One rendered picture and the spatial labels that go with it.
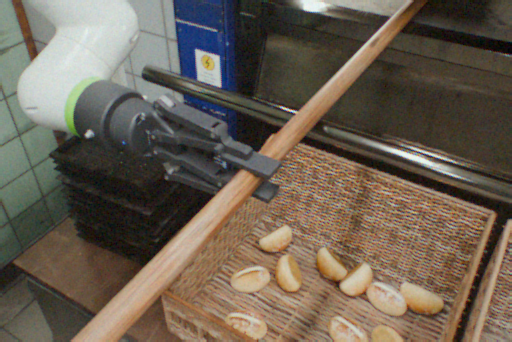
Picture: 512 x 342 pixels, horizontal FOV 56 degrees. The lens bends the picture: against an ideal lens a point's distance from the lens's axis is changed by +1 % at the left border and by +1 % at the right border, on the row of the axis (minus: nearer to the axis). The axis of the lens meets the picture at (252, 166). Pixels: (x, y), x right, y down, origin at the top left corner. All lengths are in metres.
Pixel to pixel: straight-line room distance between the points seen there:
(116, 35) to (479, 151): 0.74
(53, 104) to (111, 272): 0.68
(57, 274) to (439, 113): 0.99
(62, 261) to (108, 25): 0.77
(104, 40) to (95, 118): 0.14
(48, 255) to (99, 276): 0.17
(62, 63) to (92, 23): 0.07
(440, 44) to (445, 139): 0.20
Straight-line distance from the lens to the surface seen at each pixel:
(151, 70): 0.88
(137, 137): 0.66
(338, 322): 1.13
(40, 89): 0.75
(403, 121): 1.10
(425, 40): 1.02
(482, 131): 1.08
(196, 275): 1.17
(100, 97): 0.69
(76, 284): 1.33
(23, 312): 2.09
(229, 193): 0.55
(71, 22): 0.78
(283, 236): 1.27
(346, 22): 1.06
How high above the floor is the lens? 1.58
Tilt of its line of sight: 40 degrees down
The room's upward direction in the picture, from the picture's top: straight up
